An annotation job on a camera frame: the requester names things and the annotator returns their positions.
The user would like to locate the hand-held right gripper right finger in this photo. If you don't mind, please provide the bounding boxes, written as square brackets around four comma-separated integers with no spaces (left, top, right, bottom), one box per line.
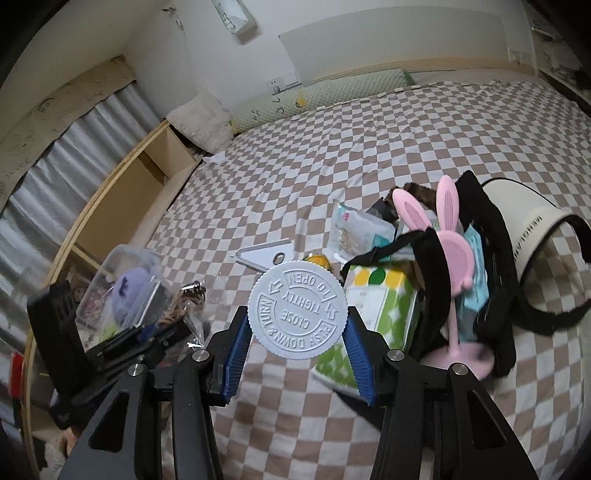
[341,307,539,480]

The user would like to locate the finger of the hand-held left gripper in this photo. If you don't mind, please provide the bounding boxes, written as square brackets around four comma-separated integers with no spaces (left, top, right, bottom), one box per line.
[85,323,160,367]
[71,323,206,408]

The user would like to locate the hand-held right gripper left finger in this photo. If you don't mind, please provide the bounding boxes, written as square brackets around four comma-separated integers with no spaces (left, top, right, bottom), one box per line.
[58,305,253,480]

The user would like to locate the leopard hair clip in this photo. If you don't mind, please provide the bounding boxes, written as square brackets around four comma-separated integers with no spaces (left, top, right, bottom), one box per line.
[159,281,208,330]

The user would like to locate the gummy bottle with white cap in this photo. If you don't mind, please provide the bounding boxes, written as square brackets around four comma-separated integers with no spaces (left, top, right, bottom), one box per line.
[247,261,349,358]

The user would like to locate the clear plastic container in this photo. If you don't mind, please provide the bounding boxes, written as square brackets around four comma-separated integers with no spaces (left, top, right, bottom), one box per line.
[74,244,169,342]

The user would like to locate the purple plush toy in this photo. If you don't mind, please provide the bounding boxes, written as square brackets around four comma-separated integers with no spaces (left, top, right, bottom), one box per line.
[108,270,148,326]

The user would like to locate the green dotted tissue pack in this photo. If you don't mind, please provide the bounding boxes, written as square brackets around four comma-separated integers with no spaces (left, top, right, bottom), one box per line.
[314,261,421,398]

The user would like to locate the white triangular board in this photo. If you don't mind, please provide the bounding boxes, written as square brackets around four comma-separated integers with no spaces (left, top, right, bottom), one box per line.
[235,239,298,273]

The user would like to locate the yellow toy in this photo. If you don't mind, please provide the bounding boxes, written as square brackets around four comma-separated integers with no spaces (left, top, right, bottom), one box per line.
[302,253,334,274]

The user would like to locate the clear snack packet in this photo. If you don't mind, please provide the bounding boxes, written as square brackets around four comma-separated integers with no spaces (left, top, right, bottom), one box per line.
[330,202,398,266]

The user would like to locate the teal packet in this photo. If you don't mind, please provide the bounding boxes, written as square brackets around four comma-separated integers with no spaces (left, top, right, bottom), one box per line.
[457,224,490,342]

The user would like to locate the pink bunny fan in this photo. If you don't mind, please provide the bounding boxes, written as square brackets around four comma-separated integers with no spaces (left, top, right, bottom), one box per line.
[392,174,497,380]

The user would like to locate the brown furry item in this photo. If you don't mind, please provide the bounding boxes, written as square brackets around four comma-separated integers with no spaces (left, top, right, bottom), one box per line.
[383,182,439,217]

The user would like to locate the wooden bedside shelf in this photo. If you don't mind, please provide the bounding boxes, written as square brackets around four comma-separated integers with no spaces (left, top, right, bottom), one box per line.
[23,120,204,444]

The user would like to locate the cream bucket bag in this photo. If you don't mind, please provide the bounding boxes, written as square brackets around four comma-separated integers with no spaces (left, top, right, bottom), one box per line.
[480,178,591,335]

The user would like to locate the checkered bed sheet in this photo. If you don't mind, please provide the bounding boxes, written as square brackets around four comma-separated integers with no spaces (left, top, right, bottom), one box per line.
[143,78,591,480]

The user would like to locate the grey curtain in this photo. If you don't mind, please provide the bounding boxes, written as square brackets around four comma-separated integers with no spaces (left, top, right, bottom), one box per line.
[0,78,160,333]

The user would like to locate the white fluffy pillow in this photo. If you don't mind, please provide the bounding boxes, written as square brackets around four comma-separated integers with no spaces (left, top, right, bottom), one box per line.
[168,90,234,155]

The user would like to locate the beige curtain valance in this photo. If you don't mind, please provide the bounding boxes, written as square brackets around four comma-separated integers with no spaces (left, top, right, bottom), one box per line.
[0,55,139,195]

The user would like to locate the green foam bolster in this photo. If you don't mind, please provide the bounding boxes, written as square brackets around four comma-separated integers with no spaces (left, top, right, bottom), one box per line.
[228,67,419,134]

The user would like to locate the white air conditioner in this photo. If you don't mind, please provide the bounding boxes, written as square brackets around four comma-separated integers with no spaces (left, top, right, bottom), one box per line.
[210,0,257,44]

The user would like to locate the black strap bag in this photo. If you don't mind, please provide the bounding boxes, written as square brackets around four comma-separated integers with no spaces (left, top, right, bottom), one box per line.
[339,171,518,377]

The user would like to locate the white wall switch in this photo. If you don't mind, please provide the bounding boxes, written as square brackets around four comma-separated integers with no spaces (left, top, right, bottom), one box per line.
[268,71,303,93]

